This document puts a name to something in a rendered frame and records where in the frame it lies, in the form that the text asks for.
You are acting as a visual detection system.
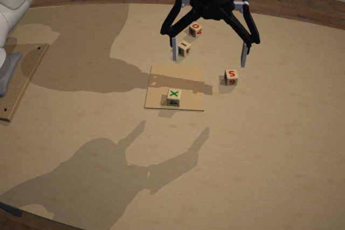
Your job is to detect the tan square mat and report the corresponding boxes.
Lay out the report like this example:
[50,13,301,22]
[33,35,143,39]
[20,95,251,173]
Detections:
[145,65,205,111]

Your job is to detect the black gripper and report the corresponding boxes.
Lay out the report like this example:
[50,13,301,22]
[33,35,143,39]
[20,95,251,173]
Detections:
[160,0,260,68]

